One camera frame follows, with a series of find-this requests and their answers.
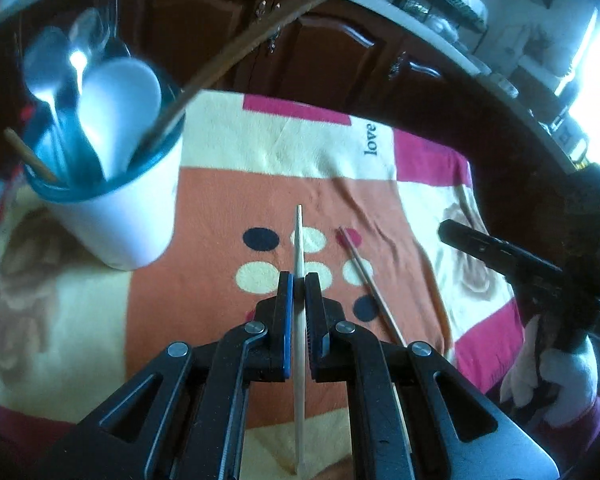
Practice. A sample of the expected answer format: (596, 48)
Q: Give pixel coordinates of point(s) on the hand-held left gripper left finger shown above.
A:
(287, 330)

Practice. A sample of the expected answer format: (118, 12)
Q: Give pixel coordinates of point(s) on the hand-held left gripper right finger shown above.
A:
(314, 310)

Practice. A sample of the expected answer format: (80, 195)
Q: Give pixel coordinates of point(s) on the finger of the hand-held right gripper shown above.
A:
(480, 247)

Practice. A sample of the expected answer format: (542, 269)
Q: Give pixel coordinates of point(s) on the wooden chopstick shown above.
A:
(27, 152)
(260, 30)
(365, 272)
(299, 240)

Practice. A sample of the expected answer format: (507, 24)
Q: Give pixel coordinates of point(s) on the white cup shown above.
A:
(130, 210)

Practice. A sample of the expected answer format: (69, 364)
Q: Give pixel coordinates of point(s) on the white ceramic spoon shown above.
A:
(120, 105)

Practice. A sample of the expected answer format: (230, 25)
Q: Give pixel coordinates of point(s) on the large steel spoon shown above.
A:
(42, 67)

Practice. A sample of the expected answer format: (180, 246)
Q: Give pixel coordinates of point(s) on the small steel spoon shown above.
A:
(86, 25)

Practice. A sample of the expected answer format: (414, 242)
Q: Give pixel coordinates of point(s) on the person's right hand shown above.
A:
(575, 380)

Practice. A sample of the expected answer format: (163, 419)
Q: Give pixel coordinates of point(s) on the printed patchwork blanket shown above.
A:
(220, 135)

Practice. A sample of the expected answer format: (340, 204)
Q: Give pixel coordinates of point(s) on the dark wooden cabinet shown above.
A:
(195, 25)

